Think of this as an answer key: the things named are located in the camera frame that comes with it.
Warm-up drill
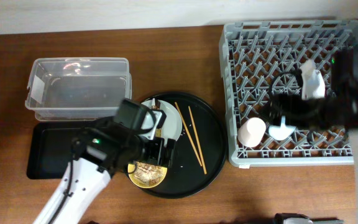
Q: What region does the yellow bowl with food scraps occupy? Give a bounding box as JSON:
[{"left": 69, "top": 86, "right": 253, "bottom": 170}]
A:
[{"left": 127, "top": 162, "right": 168, "bottom": 189}]

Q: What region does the blue plastic cup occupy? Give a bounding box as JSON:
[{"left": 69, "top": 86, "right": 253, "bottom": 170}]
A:
[{"left": 268, "top": 116, "right": 296, "bottom": 141}]

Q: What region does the pink plastic cup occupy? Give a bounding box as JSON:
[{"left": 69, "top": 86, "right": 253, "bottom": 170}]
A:
[{"left": 237, "top": 118, "right": 266, "bottom": 147}]

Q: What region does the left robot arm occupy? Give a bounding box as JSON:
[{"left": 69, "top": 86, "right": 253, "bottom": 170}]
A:
[{"left": 35, "top": 98, "right": 176, "bottom": 223}]

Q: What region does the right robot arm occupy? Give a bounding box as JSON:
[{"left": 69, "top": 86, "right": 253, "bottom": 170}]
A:
[{"left": 260, "top": 47, "right": 358, "bottom": 222}]

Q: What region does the grey dishwasher rack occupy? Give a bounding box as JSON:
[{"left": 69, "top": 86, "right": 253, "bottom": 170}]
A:
[{"left": 219, "top": 20, "right": 358, "bottom": 169}]

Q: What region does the grey round plate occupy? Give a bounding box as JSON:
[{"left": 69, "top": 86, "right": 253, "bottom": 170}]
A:
[{"left": 141, "top": 98, "right": 182, "bottom": 147}]

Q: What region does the black round tray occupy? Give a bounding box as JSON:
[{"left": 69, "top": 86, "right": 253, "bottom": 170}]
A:
[{"left": 142, "top": 91, "right": 228, "bottom": 199}]

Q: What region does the wooden chopstick left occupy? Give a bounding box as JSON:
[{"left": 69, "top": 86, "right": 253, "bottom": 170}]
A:
[{"left": 174, "top": 101, "right": 202, "bottom": 167}]

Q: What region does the brown gold snack wrapper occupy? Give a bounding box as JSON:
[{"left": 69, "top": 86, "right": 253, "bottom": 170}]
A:
[{"left": 151, "top": 98, "right": 162, "bottom": 138}]

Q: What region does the black rectangular tray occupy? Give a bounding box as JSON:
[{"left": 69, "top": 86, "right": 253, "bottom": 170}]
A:
[{"left": 27, "top": 121, "right": 92, "bottom": 179}]

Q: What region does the black device at bottom edge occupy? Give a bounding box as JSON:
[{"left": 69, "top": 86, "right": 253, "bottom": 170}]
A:
[{"left": 272, "top": 213, "right": 344, "bottom": 224}]

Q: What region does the clear plastic bin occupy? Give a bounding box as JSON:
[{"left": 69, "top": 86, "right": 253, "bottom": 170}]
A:
[{"left": 25, "top": 57, "right": 132, "bottom": 121}]

